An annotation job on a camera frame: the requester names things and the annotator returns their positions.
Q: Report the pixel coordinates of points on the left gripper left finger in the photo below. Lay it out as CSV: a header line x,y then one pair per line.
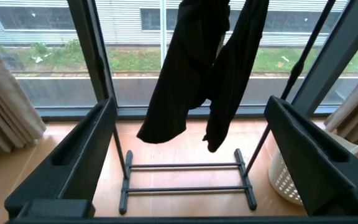
x,y
81,180

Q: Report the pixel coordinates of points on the black clothes rack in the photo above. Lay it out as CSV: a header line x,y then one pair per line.
x,y
244,174

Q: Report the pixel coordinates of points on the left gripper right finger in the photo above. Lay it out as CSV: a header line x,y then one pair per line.
x,y
314,174

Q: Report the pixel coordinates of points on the window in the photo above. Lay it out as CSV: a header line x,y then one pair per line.
x,y
57,62

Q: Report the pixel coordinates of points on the white laundry basket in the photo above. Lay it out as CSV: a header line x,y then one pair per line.
x,y
281,180

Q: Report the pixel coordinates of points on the black garment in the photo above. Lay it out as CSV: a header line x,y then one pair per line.
x,y
232,87

